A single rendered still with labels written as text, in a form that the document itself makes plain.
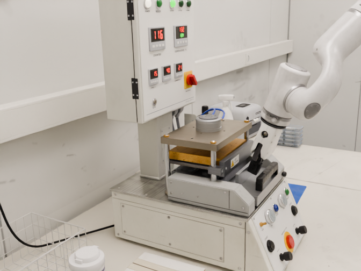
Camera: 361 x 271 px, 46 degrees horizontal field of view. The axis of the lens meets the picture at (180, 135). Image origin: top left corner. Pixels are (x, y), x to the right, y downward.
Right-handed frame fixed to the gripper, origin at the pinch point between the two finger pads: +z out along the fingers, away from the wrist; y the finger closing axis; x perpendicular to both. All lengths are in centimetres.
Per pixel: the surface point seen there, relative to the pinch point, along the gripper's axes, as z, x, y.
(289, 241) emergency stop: 15.6, -18.1, -1.3
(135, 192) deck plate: 18.6, 27.4, -16.1
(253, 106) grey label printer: 17, 33, 99
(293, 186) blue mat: 25, -8, 50
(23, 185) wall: 30, 60, -29
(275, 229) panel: 12.4, -13.4, -4.9
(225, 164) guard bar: -1.6, 5.7, -10.5
